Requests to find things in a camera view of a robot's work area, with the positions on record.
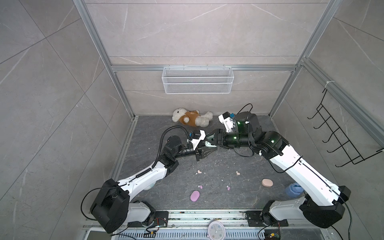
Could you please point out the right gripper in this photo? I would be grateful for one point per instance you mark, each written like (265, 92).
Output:
(219, 133)

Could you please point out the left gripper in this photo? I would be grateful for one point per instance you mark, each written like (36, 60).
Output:
(198, 152)

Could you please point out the mint green earbud case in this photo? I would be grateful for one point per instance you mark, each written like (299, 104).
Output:
(209, 145)

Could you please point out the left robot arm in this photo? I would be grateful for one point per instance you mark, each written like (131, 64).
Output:
(113, 204)

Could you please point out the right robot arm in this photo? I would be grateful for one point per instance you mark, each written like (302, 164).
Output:
(324, 203)

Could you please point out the purple earbud case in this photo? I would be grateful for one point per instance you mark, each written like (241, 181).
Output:
(195, 196)

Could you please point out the pink earbud case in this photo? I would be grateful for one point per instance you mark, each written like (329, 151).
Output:
(267, 183)

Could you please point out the white teddy bear brown hoodie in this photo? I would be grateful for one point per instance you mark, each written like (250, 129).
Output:
(192, 118)

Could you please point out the mint alarm clock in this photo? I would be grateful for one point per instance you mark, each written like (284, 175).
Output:
(150, 186)

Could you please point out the white round clock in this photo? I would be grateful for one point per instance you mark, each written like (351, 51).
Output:
(216, 231)

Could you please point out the white tablet device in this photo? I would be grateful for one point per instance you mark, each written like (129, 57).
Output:
(97, 235)

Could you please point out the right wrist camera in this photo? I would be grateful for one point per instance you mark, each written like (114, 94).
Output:
(228, 120)

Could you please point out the white wire mesh basket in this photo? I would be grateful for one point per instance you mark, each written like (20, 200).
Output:
(197, 80)

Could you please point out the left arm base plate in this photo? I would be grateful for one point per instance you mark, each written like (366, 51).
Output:
(156, 220)

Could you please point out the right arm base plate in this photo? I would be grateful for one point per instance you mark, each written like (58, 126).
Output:
(261, 219)

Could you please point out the black wire hook rack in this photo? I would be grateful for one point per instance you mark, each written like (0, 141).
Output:
(354, 156)

